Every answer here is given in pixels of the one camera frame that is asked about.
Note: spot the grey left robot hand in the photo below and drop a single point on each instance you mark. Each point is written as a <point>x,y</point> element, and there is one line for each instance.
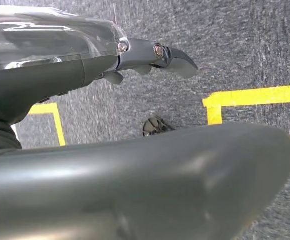
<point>35,49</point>

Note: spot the yellow floor tape line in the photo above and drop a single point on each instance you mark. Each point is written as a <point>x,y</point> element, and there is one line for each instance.
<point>248,97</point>
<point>57,126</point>

